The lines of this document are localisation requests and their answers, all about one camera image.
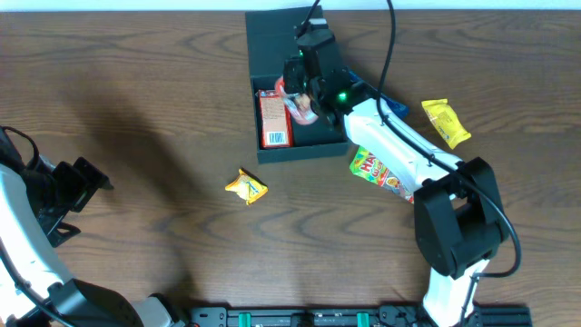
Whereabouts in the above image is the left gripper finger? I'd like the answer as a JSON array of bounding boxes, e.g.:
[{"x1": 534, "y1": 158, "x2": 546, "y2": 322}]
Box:
[
  {"x1": 72, "y1": 157, "x2": 113, "y2": 213},
  {"x1": 37, "y1": 214, "x2": 81, "y2": 248}
]

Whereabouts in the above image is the small red Pringles can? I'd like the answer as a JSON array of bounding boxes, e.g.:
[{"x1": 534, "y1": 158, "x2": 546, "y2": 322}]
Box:
[{"x1": 275, "y1": 76, "x2": 318, "y2": 125}]

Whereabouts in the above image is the dark green box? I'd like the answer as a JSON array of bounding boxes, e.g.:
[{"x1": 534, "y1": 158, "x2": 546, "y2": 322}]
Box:
[{"x1": 244, "y1": 5, "x2": 353, "y2": 165}]

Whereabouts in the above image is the red and white carton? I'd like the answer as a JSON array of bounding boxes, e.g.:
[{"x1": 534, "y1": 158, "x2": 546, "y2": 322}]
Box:
[{"x1": 257, "y1": 90, "x2": 292, "y2": 148}]

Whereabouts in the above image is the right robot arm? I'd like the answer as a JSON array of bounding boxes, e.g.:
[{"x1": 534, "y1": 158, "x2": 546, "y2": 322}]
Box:
[{"x1": 282, "y1": 18, "x2": 517, "y2": 326}]

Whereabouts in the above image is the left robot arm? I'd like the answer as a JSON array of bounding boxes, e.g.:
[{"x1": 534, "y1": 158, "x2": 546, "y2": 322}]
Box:
[{"x1": 1, "y1": 126, "x2": 189, "y2": 327}]

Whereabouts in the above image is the blue snack bar wrapper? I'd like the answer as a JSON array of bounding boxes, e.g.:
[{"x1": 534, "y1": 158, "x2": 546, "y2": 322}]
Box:
[{"x1": 350, "y1": 70, "x2": 409, "y2": 119}]

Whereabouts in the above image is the Haribo gummy worms bag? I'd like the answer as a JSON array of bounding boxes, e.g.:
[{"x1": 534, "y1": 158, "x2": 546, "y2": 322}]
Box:
[{"x1": 350, "y1": 146, "x2": 414, "y2": 203}]

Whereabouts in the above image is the small orange yellow snack bag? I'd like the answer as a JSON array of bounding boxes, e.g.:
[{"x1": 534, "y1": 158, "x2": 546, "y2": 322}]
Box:
[{"x1": 225, "y1": 169, "x2": 269, "y2": 205}]

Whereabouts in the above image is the yellow snack packet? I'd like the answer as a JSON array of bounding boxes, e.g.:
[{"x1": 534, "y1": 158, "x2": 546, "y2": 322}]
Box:
[{"x1": 421, "y1": 98, "x2": 471, "y2": 149}]

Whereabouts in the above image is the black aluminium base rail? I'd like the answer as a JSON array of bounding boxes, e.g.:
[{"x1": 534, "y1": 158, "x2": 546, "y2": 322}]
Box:
[{"x1": 190, "y1": 305, "x2": 533, "y2": 327}]

